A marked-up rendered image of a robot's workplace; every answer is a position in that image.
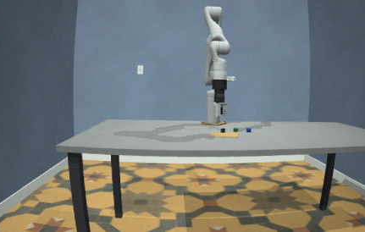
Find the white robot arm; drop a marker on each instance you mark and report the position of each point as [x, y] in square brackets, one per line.
[218, 45]

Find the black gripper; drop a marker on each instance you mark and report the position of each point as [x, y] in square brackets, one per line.
[219, 85]

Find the tan square mat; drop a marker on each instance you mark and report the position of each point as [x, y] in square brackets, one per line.
[226, 134]

